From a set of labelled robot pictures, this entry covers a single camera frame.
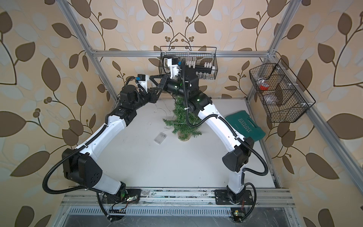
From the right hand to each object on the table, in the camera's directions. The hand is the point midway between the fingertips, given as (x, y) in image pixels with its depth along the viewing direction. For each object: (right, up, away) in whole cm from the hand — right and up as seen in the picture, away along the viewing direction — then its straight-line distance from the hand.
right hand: (149, 77), depth 61 cm
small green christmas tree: (+12, -20, +13) cm, 27 cm away
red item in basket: (+62, -1, +21) cm, 65 cm away
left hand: (+1, -1, +13) cm, 13 cm away
